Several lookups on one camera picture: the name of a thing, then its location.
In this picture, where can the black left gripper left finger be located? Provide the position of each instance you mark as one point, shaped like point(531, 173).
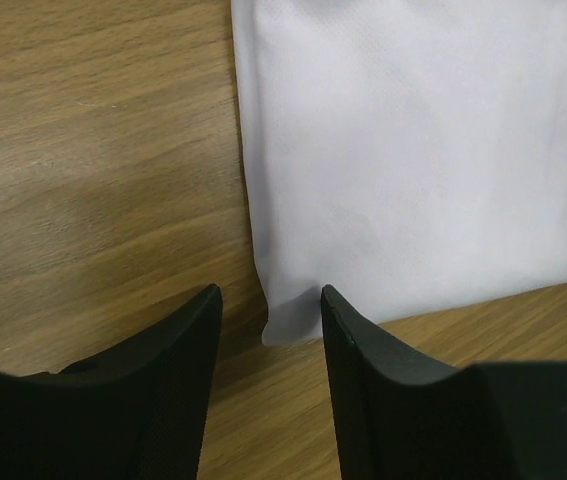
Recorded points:
point(136, 410)

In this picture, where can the white t-shirt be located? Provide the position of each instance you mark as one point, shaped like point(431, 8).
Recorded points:
point(413, 154)

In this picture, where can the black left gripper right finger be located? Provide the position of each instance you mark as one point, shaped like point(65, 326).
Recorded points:
point(401, 414)

